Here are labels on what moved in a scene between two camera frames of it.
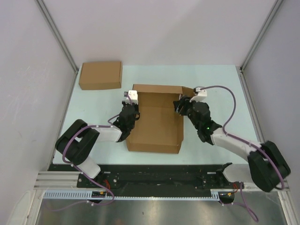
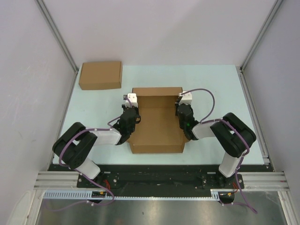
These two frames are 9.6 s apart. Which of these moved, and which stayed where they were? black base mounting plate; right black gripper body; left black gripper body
Moved: right black gripper body
Stayed: left black gripper body; black base mounting plate
